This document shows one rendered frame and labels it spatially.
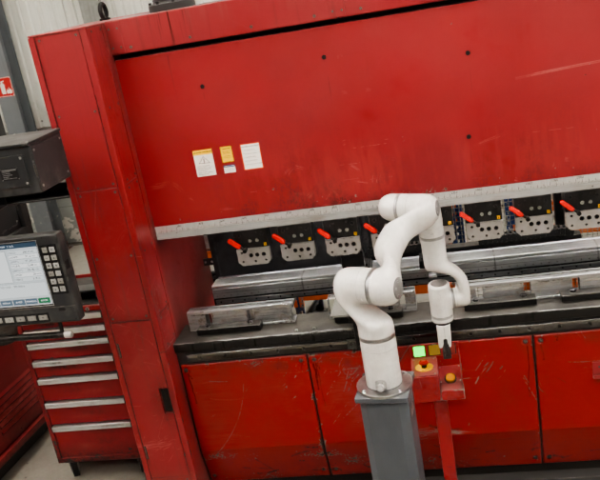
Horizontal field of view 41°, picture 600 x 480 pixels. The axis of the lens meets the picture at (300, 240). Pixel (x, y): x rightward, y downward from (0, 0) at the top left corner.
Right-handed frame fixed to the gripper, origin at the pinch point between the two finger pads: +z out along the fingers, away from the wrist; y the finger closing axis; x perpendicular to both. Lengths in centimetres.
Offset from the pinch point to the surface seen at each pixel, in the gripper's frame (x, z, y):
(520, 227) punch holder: 36, -34, -37
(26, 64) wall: -381, -68, -505
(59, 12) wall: -330, -111, -502
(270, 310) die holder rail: -76, -6, -40
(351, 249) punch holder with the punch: -35, -33, -39
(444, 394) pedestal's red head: -3.1, 14.9, 6.2
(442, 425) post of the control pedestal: -5.5, 32.4, 2.4
